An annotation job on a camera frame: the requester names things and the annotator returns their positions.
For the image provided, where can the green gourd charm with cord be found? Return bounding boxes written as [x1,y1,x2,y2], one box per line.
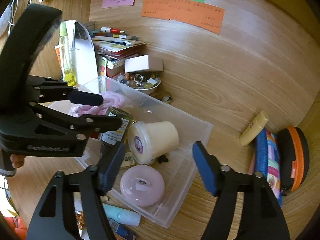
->
[75,211,86,230]

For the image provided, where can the small white cardboard box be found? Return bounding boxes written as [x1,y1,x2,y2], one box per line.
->
[124,55,163,73]

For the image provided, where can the pink apple shaped candle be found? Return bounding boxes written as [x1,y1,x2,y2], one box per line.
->
[120,165,165,207]

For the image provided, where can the cream lotion tube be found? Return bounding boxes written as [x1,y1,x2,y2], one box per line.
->
[239,110,269,146]

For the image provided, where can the clear plastic storage bin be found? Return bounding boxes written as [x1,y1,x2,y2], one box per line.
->
[79,76,213,228]

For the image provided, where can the white bowl of beads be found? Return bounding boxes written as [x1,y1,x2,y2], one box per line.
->
[116,72,161,95]

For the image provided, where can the dark green glass bottle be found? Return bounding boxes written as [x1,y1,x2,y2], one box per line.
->
[98,106,134,147]

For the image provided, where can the white paper sheets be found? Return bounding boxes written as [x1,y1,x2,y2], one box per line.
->
[66,20,98,85]

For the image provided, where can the pink braided rope bundle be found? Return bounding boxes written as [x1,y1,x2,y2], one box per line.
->
[68,90,127,118]

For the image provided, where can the person's left hand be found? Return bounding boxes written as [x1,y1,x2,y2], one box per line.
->
[10,154,26,168]

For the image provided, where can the yellow green spray bottle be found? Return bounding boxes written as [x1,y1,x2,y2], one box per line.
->
[59,21,75,86]

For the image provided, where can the stack of colourful booklets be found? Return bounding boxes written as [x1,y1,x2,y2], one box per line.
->
[90,27,146,77]

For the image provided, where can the cream candle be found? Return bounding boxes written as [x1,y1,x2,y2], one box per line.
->
[127,121,179,165]

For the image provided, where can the black orange zip case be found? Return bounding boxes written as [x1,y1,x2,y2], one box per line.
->
[277,126,310,196]

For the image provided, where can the orange booklet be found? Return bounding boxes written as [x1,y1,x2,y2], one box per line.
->
[55,45,61,66]

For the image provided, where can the pink wallet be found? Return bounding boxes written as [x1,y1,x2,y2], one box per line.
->
[247,152,255,175]

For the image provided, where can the blue patchwork pencil pouch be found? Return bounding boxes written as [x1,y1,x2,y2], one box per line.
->
[254,128,282,206]

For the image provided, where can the orange paper note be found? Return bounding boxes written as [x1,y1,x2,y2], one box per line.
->
[140,0,225,34]

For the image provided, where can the light blue plastic tube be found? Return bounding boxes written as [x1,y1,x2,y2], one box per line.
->
[103,204,141,226]

